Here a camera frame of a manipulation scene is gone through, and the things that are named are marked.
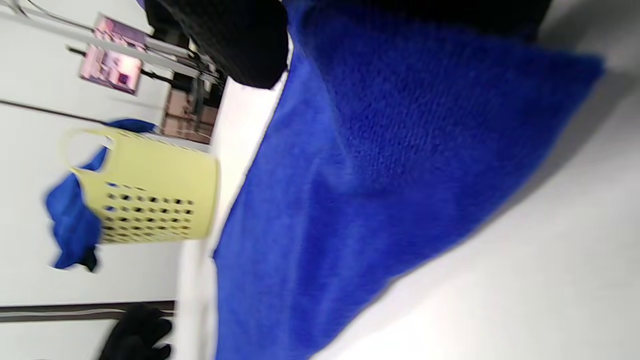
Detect blue terry towel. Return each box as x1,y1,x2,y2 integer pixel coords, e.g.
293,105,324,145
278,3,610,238
212,0,606,360

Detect brown cardboard box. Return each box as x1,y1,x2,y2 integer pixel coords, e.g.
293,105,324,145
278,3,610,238
161,87,221,146

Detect person's right hand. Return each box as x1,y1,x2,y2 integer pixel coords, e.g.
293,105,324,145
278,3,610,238
145,0,553,90

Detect yellow laundry basket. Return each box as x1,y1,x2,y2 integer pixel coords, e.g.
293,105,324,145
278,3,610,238
62,127,221,246

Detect blue clothes shirt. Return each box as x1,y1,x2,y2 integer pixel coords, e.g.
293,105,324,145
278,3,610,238
45,118,161,271

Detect pink printed poster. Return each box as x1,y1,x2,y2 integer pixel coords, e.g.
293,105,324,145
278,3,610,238
79,14,149,96

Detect person's left hand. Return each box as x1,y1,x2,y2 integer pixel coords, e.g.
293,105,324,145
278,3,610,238
97,302,174,360

